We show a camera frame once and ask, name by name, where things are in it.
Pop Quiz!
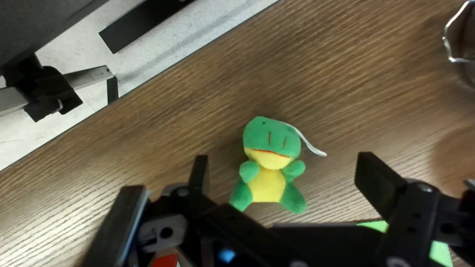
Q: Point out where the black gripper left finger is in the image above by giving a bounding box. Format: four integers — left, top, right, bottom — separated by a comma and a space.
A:
168, 155, 281, 267

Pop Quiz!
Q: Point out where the steel pot with lid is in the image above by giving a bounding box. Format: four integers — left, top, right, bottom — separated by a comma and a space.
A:
442, 0, 475, 86

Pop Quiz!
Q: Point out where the green yellow plush frog doll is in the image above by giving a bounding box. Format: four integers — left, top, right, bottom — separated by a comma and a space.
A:
228, 115, 330, 215

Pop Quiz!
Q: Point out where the black table leg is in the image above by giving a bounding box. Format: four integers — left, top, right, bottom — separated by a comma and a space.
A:
99, 0, 197, 55

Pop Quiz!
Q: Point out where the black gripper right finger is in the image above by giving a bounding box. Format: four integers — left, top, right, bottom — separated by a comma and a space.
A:
355, 150, 475, 267

